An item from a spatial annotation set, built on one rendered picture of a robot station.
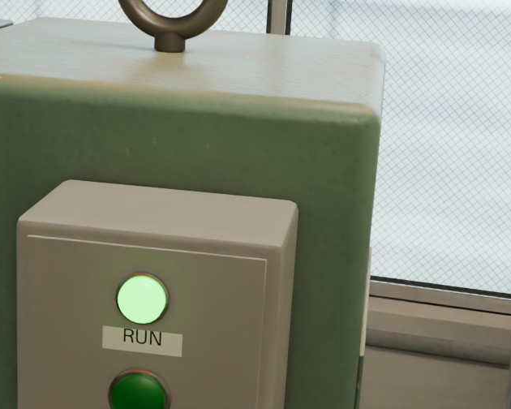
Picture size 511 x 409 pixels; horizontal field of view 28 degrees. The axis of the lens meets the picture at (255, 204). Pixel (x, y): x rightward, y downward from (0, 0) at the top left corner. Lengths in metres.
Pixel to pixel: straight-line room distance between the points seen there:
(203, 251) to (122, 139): 0.08
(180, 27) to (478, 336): 1.52
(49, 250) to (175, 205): 0.05
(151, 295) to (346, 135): 0.10
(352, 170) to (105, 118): 0.10
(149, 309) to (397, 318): 1.62
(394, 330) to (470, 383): 0.18
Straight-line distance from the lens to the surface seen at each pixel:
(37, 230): 0.38
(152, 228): 0.37
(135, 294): 0.37
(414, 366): 2.01
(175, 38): 0.52
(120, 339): 0.38
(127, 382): 0.38
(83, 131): 0.43
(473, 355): 1.98
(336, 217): 0.42
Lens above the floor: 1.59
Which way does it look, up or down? 16 degrees down
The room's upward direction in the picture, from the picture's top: 4 degrees clockwise
